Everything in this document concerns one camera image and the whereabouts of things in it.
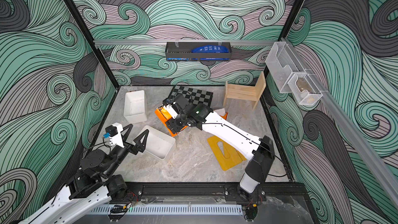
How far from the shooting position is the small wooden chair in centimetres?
99

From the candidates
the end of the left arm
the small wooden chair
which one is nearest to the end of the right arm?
the end of the left arm

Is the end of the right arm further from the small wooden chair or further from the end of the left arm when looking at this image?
the small wooden chair
